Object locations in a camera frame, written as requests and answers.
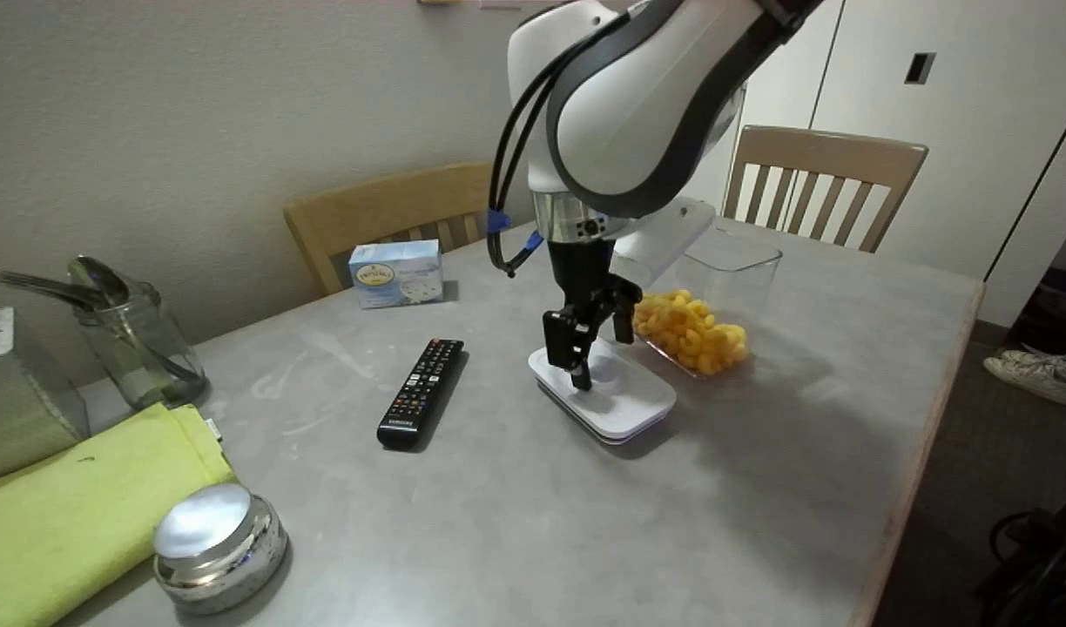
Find yellow-green cloth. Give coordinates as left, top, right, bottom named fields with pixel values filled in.
left=0, top=401, right=240, bottom=627

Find clear plastic container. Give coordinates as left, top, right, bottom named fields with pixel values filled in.
left=624, top=219, right=784, bottom=381

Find heap of yellow puffed snacks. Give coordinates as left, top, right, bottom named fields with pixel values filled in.
left=632, top=289, right=751, bottom=377

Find wooden chair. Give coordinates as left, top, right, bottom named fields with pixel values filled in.
left=722, top=125, right=929, bottom=254
left=282, top=161, right=501, bottom=298

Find black remote control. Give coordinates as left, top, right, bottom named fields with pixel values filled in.
left=375, top=338, right=467, bottom=452

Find black wheeled frame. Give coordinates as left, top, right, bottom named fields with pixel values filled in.
left=975, top=469, right=1066, bottom=627

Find black bag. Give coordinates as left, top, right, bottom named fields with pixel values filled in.
left=1010, top=266, right=1066, bottom=360

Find white closet doors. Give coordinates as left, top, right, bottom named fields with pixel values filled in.
left=685, top=0, right=1066, bottom=328

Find bundle of metal cutlery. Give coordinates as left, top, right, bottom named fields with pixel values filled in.
left=0, top=254, right=133, bottom=315

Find glass jar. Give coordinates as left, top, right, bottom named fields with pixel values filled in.
left=69, top=279, right=208, bottom=411

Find silver dome push light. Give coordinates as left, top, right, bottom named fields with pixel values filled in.
left=152, top=482, right=289, bottom=616

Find tissue box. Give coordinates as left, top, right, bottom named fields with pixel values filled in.
left=0, top=306, right=91, bottom=485

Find white container lid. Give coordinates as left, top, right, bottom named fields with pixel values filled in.
left=528, top=335, right=678, bottom=447

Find light blue tea box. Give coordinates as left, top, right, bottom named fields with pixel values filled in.
left=347, top=239, right=446, bottom=311

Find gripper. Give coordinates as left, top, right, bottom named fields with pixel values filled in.
left=542, top=237, right=644, bottom=393

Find pair of white shoes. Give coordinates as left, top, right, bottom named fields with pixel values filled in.
left=982, top=347, right=1066, bottom=408

